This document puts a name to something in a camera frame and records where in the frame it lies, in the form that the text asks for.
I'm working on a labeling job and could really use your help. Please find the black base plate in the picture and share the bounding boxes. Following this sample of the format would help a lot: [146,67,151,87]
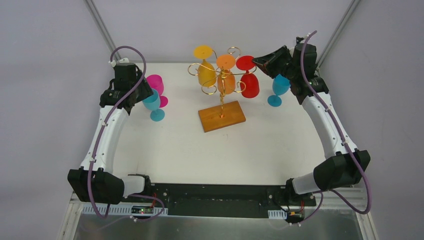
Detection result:
[141,183,317,219]

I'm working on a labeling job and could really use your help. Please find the yellow wine glass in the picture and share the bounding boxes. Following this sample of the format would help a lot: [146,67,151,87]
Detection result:
[193,45,217,88]

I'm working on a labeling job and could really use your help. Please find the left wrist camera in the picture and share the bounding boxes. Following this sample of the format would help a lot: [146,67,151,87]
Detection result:
[108,57,130,68]

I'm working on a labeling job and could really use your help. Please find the teal wine glass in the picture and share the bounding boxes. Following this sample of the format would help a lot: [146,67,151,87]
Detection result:
[142,89,165,122]

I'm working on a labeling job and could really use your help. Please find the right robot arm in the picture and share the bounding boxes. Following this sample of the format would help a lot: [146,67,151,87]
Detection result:
[252,43,371,206]

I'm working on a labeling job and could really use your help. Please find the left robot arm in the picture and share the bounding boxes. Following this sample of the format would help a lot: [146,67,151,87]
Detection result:
[67,62,153,205]

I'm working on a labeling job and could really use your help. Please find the blue wine glass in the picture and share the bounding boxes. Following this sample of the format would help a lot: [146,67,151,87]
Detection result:
[267,74,291,107]

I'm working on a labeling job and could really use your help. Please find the pink wine glass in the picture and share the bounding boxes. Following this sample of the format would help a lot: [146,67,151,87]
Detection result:
[146,74,169,108]

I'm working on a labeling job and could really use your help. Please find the red wine glass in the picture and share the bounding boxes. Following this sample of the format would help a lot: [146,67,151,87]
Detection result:
[236,55,260,99]

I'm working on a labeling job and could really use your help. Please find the orange wine glass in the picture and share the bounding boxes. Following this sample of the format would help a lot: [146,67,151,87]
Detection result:
[216,54,236,95]

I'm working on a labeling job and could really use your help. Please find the gold rack with wooden base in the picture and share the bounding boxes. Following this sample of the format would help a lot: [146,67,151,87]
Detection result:
[187,46,257,133]

